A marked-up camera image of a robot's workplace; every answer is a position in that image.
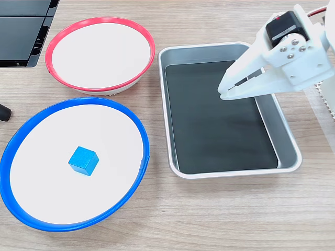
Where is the blue cube block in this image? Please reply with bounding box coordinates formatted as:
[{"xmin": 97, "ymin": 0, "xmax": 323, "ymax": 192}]
[{"xmin": 68, "ymin": 146, "xmax": 101, "ymax": 177}]

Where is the silver metal tray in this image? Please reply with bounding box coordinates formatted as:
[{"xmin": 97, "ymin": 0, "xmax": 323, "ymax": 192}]
[{"xmin": 158, "ymin": 41, "xmax": 303, "ymax": 180}]

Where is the black tray liner mat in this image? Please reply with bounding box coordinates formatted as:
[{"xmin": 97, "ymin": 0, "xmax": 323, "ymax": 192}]
[{"xmin": 164, "ymin": 60, "xmax": 279, "ymax": 175}]

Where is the white dish red rim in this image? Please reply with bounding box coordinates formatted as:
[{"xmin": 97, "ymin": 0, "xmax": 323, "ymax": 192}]
[{"xmin": 44, "ymin": 17, "xmax": 156, "ymax": 96}]

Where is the white dish blue rim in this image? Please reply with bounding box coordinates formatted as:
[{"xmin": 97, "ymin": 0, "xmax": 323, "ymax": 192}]
[{"xmin": 0, "ymin": 97, "xmax": 150, "ymax": 233}]

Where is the white honeycomb mat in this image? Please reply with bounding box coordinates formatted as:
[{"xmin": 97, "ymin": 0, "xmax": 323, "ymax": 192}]
[{"xmin": 313, "ymin": 81, "xmax": 335, "ymax": 122}]

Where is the black plastic panel holder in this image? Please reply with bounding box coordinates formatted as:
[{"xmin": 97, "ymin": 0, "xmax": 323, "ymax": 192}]
[{"xmin": 0, "ymin": 0, "xmax": 60, "ymax": 68}]

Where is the black rounded object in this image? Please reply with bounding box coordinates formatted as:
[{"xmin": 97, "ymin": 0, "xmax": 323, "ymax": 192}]
[{"xmin": 0, "ymin": 103, "xmax": 13, "ymax": 122}]

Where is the red black cable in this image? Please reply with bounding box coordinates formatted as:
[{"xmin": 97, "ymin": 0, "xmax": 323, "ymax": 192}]
[{"xmin": 306, "ymin": 6, "xmax": 328, "ymax": 18}]

